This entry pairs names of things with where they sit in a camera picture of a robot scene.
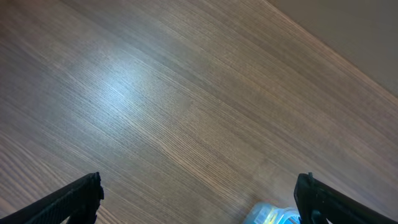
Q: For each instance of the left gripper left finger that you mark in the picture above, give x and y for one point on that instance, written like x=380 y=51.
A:
x=76 y=202

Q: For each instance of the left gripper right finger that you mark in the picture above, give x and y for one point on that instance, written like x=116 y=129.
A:
x=318 y=203

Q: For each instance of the clear plastic container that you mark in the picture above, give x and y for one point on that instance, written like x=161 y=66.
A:
x=265 y=213

